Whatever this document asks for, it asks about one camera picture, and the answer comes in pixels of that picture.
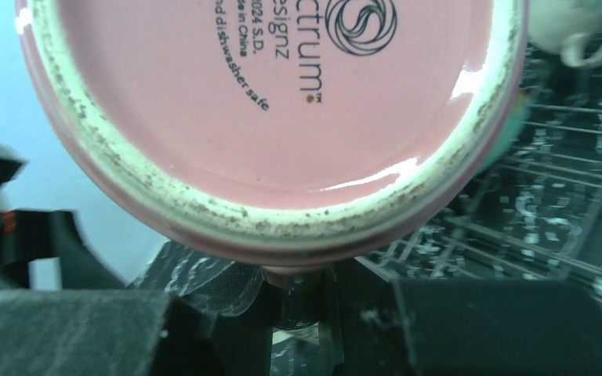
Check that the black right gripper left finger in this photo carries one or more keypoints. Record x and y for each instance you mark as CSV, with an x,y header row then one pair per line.
x,y
138,332

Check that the cream seahorse mug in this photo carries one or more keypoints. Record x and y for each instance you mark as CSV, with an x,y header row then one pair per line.
x,y
564,28

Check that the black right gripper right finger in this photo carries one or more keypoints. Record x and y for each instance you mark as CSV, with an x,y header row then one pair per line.
x,y
459,326

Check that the white floral bowl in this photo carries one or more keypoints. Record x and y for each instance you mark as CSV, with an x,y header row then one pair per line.
x,y
510,130

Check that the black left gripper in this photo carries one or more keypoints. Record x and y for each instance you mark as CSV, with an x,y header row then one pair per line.
x,y
43,250

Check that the pink interior mug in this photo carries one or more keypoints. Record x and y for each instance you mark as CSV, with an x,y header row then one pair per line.
x,y
283,134

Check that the metal wire dish rack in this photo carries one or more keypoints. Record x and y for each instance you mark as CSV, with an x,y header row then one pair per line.
x,y
535,214

